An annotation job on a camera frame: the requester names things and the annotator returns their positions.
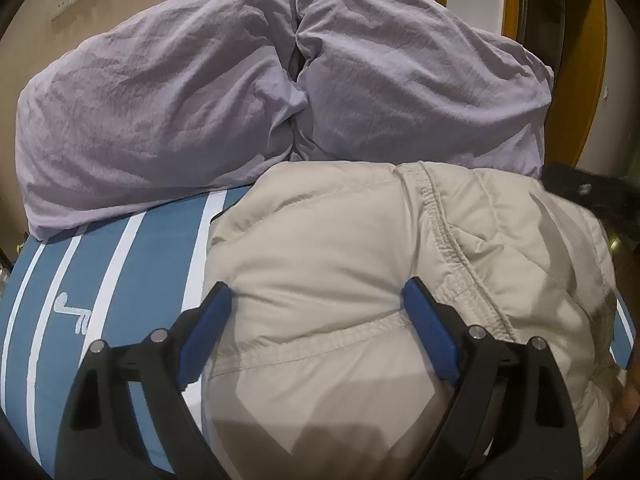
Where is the person's right hand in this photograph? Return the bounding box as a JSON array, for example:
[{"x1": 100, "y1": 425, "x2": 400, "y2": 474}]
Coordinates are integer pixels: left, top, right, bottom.
[{"x1": 611, "y1": 364, "x2": 640, "y2": 436}]

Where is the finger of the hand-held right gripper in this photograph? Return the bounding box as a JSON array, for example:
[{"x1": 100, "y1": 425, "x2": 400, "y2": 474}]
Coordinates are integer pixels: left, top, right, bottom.
[{"x1": 542, "y1": 162, "x2": 640, "y2": 233}]

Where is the blue white striped bed sheet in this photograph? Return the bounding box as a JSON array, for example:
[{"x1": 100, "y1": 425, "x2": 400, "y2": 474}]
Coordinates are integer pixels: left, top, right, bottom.
[{"x1": 0, "y1": 187, "x2": 637, "y2": 476}]

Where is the left lavender pillow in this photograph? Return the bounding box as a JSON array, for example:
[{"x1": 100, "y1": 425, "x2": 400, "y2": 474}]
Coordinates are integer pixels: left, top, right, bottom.
[{"x1": 15, "y1": 0, "x2": 556, "y2": 243}]

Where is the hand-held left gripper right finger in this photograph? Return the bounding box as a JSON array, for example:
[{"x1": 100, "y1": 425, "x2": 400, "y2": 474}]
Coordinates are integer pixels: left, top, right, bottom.
[{"x1": 402, "y1": 276, "x2": 585, "y2": 480}]

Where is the beige padded jacket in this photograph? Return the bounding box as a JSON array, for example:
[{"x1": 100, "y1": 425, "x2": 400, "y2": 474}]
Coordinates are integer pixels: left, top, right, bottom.
[{"x1": 200, "y1": 160, "x2": 632, "y2": 480}]

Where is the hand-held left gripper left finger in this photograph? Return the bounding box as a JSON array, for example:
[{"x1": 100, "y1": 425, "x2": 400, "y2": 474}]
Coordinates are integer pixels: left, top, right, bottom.
[{"x1": 54, "y1": 281, "x2": 233, "y2": 480}]

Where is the right lavender pillow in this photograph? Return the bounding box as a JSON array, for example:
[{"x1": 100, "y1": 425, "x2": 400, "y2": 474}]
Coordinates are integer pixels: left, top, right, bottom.
[{"x1": 377, "y1": 0, "x2": 611, "y2": 186}]

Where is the lavender pillow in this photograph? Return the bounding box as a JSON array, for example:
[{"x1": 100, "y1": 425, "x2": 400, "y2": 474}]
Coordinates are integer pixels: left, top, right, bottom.
[
  {"x1": 15, "y1": 0, "x2": 556, "y2": 243},
  {"x1": 377, "y1": 0, "x2": 611, "y2": 186}
]

